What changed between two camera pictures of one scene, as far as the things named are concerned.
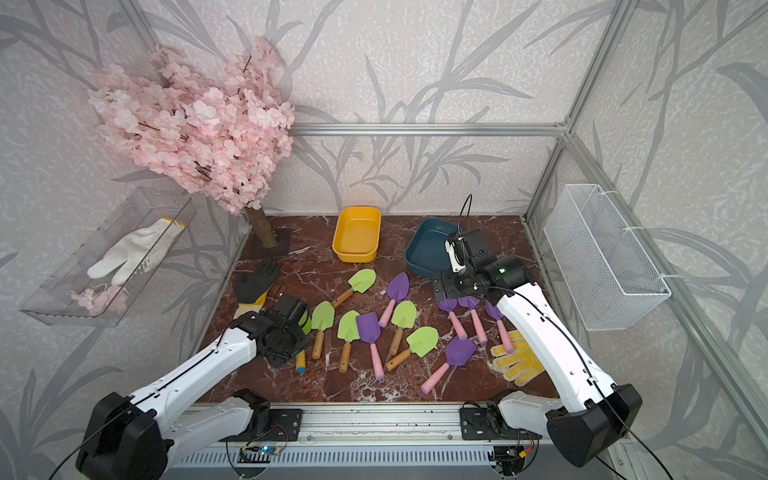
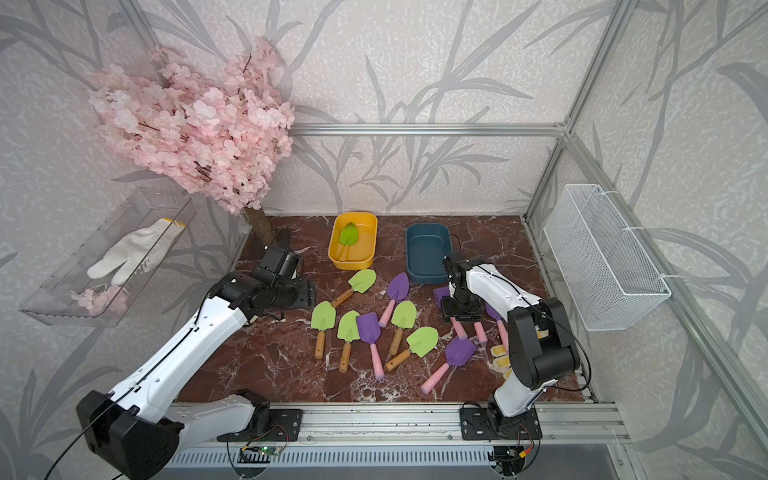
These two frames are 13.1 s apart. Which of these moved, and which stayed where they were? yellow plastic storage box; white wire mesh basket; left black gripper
Moved: yellow plastic storage box; left black gripper
Stayed: white wire mesh basket
